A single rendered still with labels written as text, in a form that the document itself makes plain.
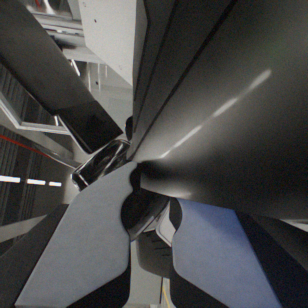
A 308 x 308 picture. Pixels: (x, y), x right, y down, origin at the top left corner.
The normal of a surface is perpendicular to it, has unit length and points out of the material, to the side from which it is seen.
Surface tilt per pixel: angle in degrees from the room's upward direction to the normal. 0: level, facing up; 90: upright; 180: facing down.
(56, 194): 90
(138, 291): 90
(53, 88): 135
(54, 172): 90
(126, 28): 50
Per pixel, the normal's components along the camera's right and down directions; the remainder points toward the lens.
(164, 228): -0.53, -0.07
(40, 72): 0.81, -0.48
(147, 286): 0.09, -0.16
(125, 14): -0.70, 0.61
